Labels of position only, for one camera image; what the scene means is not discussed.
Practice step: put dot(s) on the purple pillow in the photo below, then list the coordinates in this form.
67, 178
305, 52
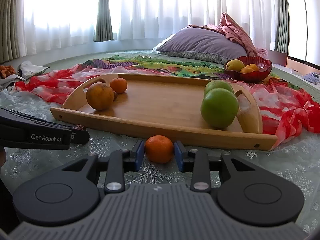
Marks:
200, 44

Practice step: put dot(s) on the green curtain right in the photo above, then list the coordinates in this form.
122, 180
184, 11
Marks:
282, 34

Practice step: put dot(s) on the white sheer curtain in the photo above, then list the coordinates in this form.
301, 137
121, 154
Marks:
57, 24

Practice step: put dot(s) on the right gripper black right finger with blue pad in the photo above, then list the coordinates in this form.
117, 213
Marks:
242, 190

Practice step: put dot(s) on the green quilted bedspread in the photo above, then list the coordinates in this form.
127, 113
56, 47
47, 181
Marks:
277, 69

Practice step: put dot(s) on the finger of the black genrobot.ai left gripper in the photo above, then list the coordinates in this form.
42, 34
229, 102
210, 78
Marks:
19, 130

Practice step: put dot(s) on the green apple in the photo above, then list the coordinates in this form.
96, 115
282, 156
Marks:
219, 108
217, 84

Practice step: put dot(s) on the yellow pear in bowl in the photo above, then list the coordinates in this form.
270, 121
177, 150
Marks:
235, 65

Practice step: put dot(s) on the green curtain far left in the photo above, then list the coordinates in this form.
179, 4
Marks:
12, 30

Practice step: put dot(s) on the orange fruit in bowl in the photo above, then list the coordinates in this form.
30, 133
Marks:
246, 70
254, 67

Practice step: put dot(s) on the large brownish orange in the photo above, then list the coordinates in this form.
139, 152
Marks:
100, 96

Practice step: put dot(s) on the green curtain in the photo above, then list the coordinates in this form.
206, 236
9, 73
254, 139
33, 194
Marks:
12, 30
103, 26
282, 34

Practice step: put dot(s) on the pink folded blanket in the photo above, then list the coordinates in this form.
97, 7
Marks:
234, 33

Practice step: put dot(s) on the colourful floral scarf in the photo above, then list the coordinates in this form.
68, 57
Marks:
182, 68

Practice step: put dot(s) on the small mandarin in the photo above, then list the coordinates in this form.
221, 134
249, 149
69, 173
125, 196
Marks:
159, 149
115, 95
119, 85

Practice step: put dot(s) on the lavender cloth at right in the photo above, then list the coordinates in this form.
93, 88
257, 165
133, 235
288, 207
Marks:
312, 77

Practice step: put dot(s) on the orange fruit in bowl front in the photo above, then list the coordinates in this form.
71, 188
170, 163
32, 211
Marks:
246, 70

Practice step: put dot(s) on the white cloth at left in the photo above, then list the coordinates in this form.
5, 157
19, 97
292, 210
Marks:
24, 71

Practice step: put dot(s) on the red white scarf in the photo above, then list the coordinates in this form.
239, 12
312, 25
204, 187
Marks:
285, 112

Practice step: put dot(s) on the green curtain middle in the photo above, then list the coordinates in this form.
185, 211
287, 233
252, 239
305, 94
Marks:
103, 26

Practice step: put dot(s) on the red glass fruit bowl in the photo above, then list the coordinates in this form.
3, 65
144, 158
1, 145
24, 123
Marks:
265, 67

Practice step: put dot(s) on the orange cloth at left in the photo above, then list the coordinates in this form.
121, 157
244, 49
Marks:
6, 71

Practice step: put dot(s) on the wooden serving tray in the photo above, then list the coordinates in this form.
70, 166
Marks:
168, 106

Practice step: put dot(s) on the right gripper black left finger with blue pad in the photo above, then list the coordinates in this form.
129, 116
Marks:
72, 191

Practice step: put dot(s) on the orange fruit in bowl back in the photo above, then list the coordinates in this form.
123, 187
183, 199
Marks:
254, 67

